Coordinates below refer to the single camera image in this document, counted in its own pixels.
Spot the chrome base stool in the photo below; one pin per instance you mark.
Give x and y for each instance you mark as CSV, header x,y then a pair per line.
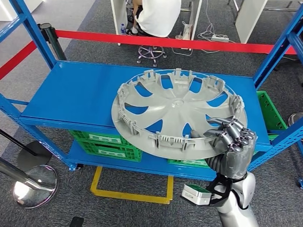
x,y
151,51

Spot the chrome stanchion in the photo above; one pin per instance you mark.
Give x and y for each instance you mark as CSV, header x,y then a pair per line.
x,y
297,120
35,188

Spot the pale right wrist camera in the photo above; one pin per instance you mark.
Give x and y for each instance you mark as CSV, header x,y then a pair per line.
x,y
196,195

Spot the grey plastic wheel cover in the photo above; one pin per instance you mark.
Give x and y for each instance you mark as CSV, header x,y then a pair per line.
x,y
174,112

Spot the person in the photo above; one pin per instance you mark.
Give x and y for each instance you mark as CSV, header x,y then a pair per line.
x,y
159,15

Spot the clear water bottle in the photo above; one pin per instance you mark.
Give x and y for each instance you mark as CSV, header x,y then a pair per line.
x,y
123,29

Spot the red barrier belt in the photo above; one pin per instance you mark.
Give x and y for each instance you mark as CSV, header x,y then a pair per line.
x,y
165,41
17,61

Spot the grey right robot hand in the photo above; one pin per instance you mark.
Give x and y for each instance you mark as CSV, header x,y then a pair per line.
x,y
239,156

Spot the black base stanchion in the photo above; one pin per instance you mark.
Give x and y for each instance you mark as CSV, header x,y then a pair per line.
x,y
33,156

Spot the white desk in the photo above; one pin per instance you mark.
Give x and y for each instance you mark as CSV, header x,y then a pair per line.
x,y
118,15
248,18

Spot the black stanchion post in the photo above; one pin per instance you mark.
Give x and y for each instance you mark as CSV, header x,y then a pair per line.
x,y
53,44

